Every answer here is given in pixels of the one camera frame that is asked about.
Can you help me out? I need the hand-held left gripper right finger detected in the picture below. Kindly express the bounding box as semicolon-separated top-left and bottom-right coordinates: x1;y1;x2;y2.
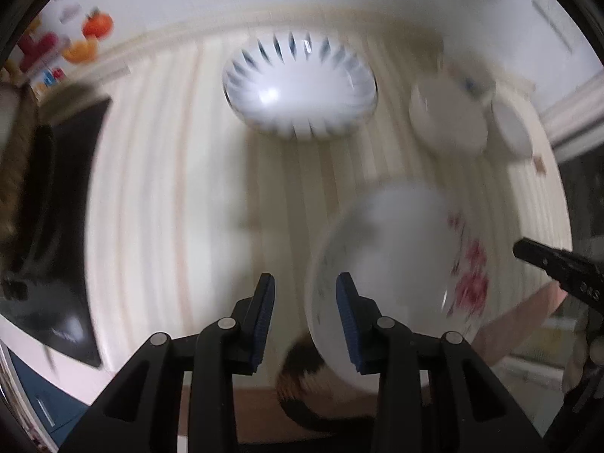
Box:
335;272;550;453

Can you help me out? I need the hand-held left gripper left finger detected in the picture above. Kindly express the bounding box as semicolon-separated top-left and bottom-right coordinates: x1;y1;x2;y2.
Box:
75;272;276;453

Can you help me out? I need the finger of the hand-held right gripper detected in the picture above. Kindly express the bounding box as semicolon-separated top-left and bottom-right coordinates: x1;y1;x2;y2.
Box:
513;238;604;314

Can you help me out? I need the white bowl with red flowers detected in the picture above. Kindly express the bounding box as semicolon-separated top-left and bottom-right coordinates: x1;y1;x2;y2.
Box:
304;181;490;390

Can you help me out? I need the small white bowl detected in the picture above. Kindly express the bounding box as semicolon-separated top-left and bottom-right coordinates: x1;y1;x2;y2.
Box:
491;98;534;160

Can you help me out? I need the large white plate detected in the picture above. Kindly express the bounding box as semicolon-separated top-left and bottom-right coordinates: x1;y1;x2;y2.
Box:
408;78;489;154

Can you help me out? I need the blue leaf pattern plate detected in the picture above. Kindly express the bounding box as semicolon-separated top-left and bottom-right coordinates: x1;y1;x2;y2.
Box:
222;29;379;140

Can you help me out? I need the pastel striped tablecloth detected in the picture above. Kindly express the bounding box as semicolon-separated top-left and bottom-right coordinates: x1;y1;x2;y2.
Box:
85;5;574;388

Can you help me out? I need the blue cabinet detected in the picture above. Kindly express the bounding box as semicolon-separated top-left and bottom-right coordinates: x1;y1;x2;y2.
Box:
9;349;91;450

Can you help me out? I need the black induction cooktop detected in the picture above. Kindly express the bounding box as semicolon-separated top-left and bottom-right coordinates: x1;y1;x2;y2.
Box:
0;96;114;370

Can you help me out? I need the brown woven object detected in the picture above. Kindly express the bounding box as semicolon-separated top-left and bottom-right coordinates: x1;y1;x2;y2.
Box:
0;80;42;246

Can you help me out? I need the white door frame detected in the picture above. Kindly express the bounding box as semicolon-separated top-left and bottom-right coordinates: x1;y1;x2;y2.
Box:
538;70;604;148

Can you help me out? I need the fruit wall poster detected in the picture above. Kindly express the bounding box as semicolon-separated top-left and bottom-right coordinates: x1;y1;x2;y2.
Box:
14;0;117;100

